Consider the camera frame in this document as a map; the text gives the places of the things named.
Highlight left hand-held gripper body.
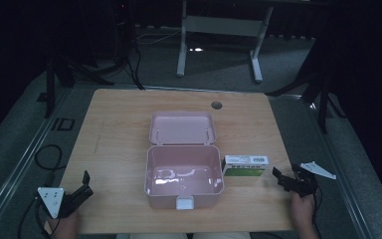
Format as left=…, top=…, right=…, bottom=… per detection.
left=37, top=184, right=95, bottom=220

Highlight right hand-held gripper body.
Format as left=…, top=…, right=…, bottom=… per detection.
left=277, top=160, right=338, bottom=199

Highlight white and green carton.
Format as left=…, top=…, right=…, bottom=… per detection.
left=222, top=154, right=271, bottom=177

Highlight pink plastic box with lid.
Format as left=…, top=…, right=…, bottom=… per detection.
left=143, top=111, right=226, bottom=211

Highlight person's right hand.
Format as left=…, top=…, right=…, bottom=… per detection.
left=289, top=191, right=316, bottom=231

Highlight person's left hand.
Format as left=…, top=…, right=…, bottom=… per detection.
left=48, top=209, right=81, bottom=239

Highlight black tripod stand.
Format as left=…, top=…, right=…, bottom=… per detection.
left=36, top=46, right=115, bottom=120
left=264, top=29, right=347, bottom=135

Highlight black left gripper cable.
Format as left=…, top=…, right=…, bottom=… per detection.
left=17, top=196, right=62, bottom=239

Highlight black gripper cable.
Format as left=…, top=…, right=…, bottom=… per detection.
left=312, top=186, right=323, bottom=239
left=17, top=196, right=62, bottom=239

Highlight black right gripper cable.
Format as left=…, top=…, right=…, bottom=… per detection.
left=312, top=186, right=323, bottom=239

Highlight looped black floor cable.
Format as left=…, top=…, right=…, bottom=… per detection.
left=34, top=143, right=68, bottom=187

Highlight metal floor rail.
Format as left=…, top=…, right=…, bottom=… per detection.
left=306, top=99, right=382, bottom=239
left=0, top=87, right=76, bottom=238

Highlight black hanging cables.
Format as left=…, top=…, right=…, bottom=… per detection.
left=112, top=19, right=146, bottom=92

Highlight white metal desk frame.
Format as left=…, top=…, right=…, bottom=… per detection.
left=176, top=0, right=275, bottom=84

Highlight white floor cable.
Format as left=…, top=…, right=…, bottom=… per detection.
left=134, top=29, right=183, bottom=46

